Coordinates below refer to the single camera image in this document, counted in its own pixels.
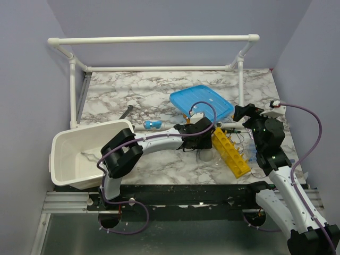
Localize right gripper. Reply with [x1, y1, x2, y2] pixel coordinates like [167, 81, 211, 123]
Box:
[234, 103, 278, 150]

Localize blue plastic bin lid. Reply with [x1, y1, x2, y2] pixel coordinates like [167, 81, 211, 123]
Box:
[169, 84, 234, 124]

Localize white plastic bin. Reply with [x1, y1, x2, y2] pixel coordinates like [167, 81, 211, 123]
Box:
[49, 119, 133, 190]

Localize metal crucible tongs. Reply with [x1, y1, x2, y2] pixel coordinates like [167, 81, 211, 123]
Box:
[80, 152, 100, 163]

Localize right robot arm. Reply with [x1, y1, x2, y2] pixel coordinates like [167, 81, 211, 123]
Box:
[234, 101, 339, 254]

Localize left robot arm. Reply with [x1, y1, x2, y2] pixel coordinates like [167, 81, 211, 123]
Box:
[97, 101, 217, 210]

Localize frosted watch glass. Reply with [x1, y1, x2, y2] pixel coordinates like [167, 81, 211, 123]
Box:
[199, 149, 214, 162]

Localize yellow test tube rack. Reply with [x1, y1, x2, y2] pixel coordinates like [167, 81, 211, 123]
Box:
[211, 127, 251, 179]

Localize black metal rod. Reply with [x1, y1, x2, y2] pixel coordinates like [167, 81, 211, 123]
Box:
[119, 105, 133, 120]

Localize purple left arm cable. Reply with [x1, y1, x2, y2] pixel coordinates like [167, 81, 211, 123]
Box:
[96, 101, 217, 234]

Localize orange hose connector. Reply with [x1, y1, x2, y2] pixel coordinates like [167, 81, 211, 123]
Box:
[182, 114, 191, 124]

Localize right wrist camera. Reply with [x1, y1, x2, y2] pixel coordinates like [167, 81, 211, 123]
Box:
[260, 100, 286, 118]

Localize blue hose nozzle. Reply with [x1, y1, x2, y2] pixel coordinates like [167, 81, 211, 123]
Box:
[143, 121, 162, 130]

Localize black mounting rail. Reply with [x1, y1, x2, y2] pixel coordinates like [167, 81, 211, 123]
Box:
[87, 184, 267, 226]

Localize white PVC pipe frame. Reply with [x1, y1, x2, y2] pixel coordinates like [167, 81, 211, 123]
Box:
[47, 34, 260, 129]

